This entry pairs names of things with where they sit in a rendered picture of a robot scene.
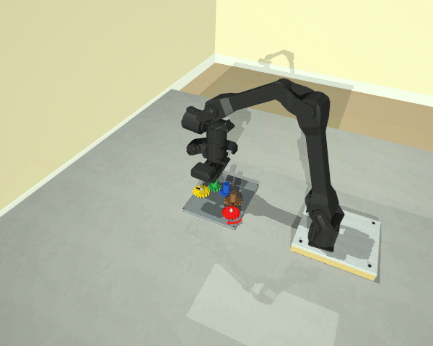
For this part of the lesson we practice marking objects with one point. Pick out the green gear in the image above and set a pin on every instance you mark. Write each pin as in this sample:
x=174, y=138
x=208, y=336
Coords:
x=214, y=187

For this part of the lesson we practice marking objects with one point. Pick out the red gear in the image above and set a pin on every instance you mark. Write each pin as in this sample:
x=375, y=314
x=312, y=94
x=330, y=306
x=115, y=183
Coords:
x=231, y=215

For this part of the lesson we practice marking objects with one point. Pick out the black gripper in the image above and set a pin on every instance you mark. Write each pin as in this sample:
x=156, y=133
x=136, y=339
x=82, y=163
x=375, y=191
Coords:
x=216, y=161

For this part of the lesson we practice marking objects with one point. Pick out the yellow gear with black stripe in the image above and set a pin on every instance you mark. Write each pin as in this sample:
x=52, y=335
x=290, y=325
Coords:
x=199, y=193

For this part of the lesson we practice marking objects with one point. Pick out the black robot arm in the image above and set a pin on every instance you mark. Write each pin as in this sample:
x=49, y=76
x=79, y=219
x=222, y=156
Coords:
x=312, y=111

